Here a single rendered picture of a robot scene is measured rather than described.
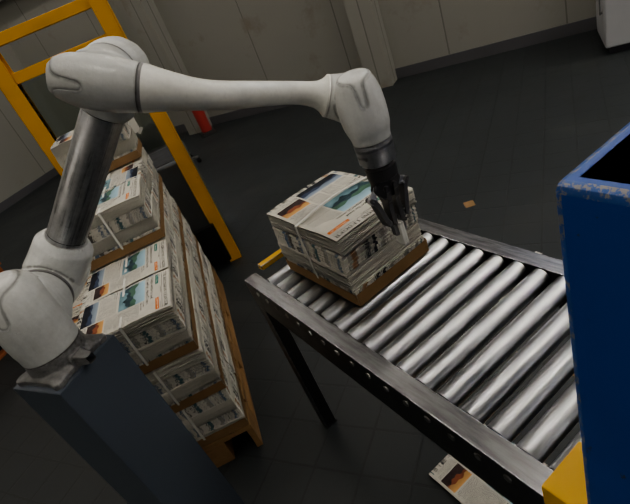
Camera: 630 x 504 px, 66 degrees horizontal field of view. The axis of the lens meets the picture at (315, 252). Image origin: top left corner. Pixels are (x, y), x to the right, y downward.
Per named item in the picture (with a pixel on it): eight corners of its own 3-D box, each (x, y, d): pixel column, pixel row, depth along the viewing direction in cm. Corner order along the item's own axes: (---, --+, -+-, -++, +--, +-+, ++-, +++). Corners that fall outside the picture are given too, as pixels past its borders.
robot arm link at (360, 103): (400, 137, 105) (386, 121, 117) (380, 66, 97) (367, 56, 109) (353, 155, 106) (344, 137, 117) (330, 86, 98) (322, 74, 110)
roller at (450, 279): (360, 355, 127) (355, 342, 124) (476, 257, 143) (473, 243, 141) (373, 364, 123) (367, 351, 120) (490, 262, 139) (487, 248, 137)
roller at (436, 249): (332, 335, 137) (326, 323, 135) (443, 246, 153) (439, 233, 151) (342, 343, 133) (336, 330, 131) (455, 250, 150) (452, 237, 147)
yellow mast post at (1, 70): (147, 302, 351) (-31, 44, 257) (148, 295, 359) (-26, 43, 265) (159, 296, 352) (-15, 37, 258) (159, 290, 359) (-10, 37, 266)
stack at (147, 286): (182, 487, 206) (66, 353, 164) (173, 332, 307) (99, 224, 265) (264, 444, 210) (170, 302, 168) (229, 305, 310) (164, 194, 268)
